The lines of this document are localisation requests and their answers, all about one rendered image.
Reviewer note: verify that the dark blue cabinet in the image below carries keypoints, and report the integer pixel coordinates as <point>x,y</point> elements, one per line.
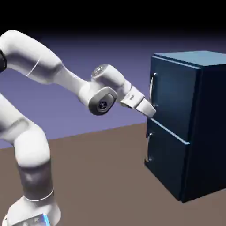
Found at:
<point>203,123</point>

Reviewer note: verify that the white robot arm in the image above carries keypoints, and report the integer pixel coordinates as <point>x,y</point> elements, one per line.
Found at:
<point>42,63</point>

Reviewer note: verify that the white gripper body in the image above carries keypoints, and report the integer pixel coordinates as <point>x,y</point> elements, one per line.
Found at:
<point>145,106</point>

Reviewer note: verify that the dark blue cabinet door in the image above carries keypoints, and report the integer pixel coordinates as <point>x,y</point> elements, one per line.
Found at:
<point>173,98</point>
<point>166,158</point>

